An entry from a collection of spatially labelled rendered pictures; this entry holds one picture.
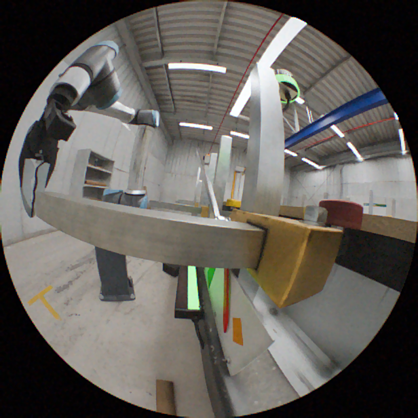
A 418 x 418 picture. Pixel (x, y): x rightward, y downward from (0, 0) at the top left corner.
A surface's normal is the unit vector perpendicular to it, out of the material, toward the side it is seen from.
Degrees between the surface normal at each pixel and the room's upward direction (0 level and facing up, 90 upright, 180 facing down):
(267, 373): 0
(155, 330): 0
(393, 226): 90
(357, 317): 90
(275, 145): 90
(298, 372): 0
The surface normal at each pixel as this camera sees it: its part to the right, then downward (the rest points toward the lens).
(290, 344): 0.15, -0.99
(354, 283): -0.98, -0.15
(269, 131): 0.15, 0.07
